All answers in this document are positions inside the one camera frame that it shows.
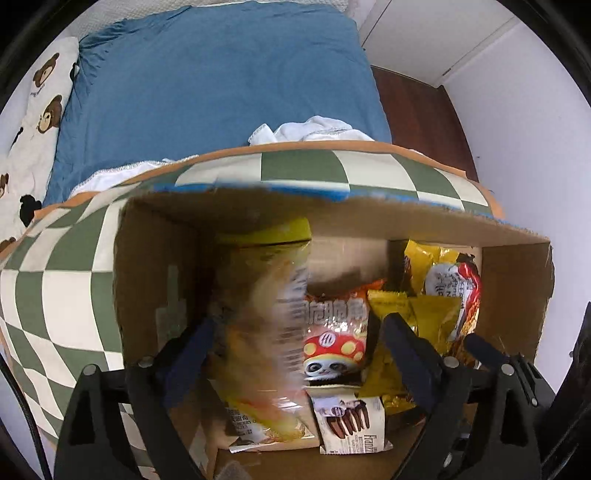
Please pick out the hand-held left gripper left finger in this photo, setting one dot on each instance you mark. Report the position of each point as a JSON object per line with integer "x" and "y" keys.
{"x": 189, "y": 364}

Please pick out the gold foil snack packet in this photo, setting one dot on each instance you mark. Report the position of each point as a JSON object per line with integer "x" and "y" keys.
{"x": 434, "y": 314}

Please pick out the white garment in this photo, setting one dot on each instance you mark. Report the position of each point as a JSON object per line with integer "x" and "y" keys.
{"x": 318, "y": 129}

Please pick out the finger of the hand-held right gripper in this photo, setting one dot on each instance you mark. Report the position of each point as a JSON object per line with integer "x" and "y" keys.
{"x": 485, "y": 350}

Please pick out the blue bed sheet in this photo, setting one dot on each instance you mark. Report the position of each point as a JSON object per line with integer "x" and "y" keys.
{"x": 207, "y": 83}

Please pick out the yellow and red noodle packet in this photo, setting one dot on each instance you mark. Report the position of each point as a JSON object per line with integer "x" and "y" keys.
{"x": 452, "y": 281}

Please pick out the bear print pillow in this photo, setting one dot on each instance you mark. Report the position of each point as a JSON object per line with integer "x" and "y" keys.
{"x": 32, "y": 138}

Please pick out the yellow-green nut snack packet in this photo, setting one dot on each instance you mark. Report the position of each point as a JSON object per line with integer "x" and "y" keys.
{"x": 258, "y": 300}

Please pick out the white wafer stick packet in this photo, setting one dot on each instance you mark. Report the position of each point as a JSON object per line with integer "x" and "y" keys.
{"x": 351, "y": 424}

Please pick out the white lace-trimmed cloth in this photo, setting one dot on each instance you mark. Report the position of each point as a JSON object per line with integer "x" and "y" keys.
{"x": 120, "y": 173}

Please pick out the green and white checkered mat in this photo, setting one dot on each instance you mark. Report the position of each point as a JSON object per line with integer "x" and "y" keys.
{"x": 55, "y": 300}

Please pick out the orange panda snack packet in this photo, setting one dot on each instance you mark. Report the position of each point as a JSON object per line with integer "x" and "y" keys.
{"x": 332, "y": 346}

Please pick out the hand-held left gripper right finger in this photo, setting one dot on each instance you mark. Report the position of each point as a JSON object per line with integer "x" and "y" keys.
{"x": 408, "y": 360}

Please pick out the cardboard box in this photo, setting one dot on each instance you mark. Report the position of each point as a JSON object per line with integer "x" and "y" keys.
{"x": 157, "y": 277}

